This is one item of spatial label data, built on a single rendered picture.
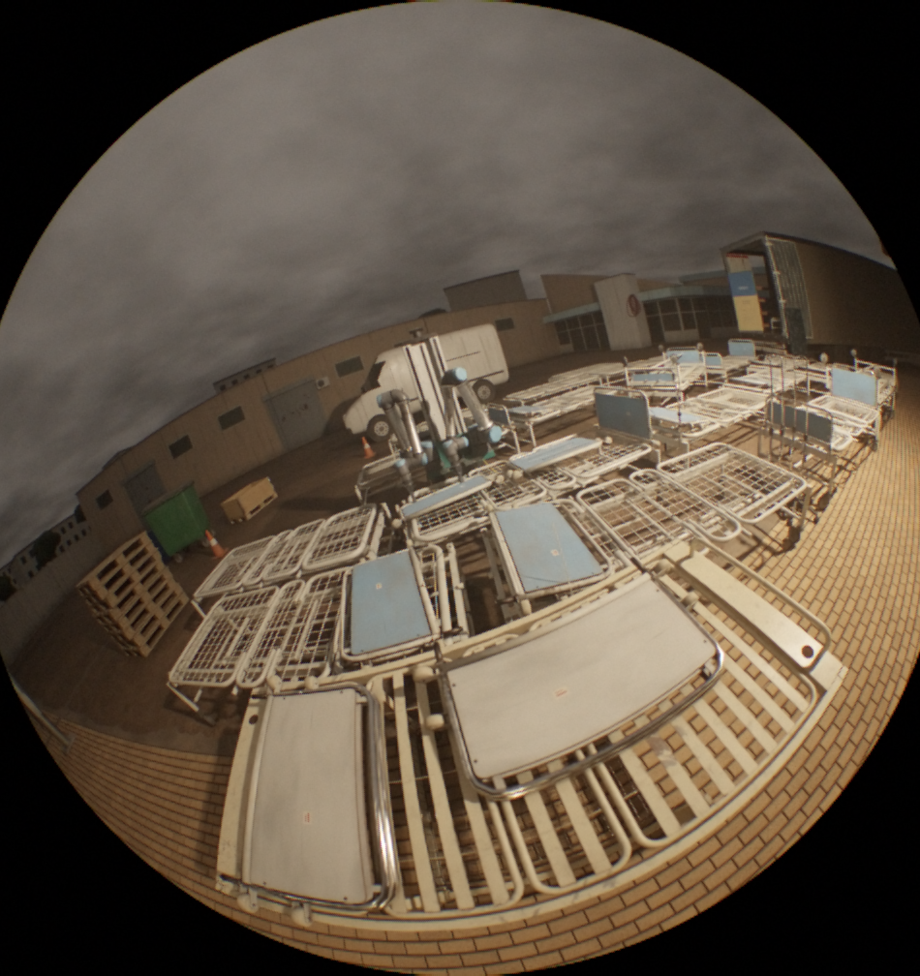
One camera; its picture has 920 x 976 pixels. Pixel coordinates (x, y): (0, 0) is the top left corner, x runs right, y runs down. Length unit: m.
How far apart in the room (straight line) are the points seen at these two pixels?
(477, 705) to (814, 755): 1.51
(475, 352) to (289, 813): 10.00
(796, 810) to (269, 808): 1.79
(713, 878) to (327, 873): 1.22
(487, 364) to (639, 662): 9.63
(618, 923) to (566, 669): 1.11
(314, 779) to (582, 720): 0.72
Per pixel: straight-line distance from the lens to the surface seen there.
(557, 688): 0.86
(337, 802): 0.96
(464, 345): 9.84
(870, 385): 4.83
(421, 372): 2.95
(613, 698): 0.85
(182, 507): 7.15
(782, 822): 1.66
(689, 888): 1.53
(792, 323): 10.25
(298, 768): 1.05
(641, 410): 2.62
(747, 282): 11.84
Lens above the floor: 1.43
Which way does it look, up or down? 22 degrees down
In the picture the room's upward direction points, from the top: 18 degrees counter-clockwise
